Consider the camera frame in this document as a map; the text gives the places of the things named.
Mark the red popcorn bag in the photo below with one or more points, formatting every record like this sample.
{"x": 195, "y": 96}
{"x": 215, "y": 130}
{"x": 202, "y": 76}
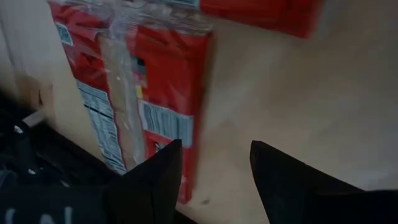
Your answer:
{"x": 267, "y": 14}
{"x": 168, "y": 77}

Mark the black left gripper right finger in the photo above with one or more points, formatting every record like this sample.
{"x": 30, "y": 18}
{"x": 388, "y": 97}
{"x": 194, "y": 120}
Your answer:
{"x": 280, "y": 180}

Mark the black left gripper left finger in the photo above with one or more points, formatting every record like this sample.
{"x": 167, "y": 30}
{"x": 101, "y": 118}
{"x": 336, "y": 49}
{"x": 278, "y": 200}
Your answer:
{"x": 149, "y": 189}

